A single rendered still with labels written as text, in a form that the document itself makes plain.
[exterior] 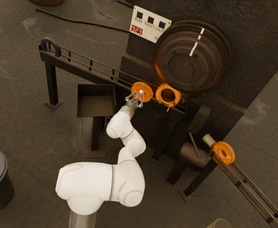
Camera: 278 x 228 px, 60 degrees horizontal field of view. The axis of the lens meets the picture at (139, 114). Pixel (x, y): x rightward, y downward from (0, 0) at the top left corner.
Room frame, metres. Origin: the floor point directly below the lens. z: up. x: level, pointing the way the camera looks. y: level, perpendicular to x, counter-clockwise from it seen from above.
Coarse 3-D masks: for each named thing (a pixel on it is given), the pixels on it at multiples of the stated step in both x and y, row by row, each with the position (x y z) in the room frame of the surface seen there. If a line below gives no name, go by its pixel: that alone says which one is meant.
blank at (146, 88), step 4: (136, 84) 1.20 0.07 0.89; (140, 84) 1.19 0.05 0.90; (144, 84) 1.20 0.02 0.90; (132, 88) 1.20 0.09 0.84; (136, 88) 1.20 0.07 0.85; (140, 88) 1.19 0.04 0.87; (144, 88) 1.18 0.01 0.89; (148, 88) 1.19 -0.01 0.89; (132, 92) 1.20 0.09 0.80; (144, 92) 1.18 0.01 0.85; (148, 92) 1.18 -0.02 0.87; (152, 92) 1.19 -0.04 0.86; (144, 96) 1.18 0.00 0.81; (148, 96) 1.18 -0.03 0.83; (152, 96) 1.20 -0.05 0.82; (140, 100) 1.19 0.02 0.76; (144, 100) 1.18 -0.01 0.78; (148, 100) 1.18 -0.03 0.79
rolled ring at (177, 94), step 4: (164, 84) 1.35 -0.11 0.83; (160, 88) 1.34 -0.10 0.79; (164, 88) 1.34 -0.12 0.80; (168, 88) 1.33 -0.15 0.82; (172, 88) 1.33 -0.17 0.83; (156, 92) 1.33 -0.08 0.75; (160, 92) 1.34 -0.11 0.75; (176, 92) 1.32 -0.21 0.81; (156, 96) 1.32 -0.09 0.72; (160, 96) 1.33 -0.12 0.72; (176, 96) 1.31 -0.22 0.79; (180, 96) 1.33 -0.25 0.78; (160, 100) 1.30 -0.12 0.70; (176, 100) 1.30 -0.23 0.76; (168, 104) 1.29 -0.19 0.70; (172, 104) 1.29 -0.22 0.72; (176, 104) 1.29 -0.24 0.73
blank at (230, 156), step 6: (216, 144) 1.04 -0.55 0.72; (222, 144) 1.02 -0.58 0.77; (228, 144) 1.02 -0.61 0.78; (216, 150) 1.02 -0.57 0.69; (228, 150) 0.98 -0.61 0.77; (216, 156) 1.00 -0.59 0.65; (222, 156) 1.00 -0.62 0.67; (228, 156) 0.96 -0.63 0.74; (234, 156) 0.96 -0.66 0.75; (228, 162) 0.94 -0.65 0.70
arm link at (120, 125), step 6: (120, 114) 0.92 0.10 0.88; (126, 114) 0.93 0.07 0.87; (114, 120) 0.87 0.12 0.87; (120, 120) 0.87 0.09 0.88; (126, 120) 0.90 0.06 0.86; (108, 126) 0.83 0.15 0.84; (114, 126) 0.83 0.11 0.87; (120, 126) 0.84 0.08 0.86; (126, 126) 0.87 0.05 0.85; (132, 126) 0.91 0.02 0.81; (108, 132) 0.80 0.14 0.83; (114, 132) 0.80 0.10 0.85; (120, 132) 0.82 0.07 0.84; (126, 132) 0.84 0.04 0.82
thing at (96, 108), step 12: (84, 84) 1.22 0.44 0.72; (96, 84) 1.26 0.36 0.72; (84, 96) 1.22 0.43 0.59; (96, 96) 1.25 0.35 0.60; (108, 96) 1.28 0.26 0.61; (84, 108) 1.11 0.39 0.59; (96, 108) 1.14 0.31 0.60; (108, 108) 1.17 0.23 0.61; (96, 120) 1.14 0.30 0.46; (96, 132) 1.14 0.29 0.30; (84, 144) 1.17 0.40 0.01; (96, 144) 1.15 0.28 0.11; (84, 156) 1.06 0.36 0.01; (96, 156) 1.09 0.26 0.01
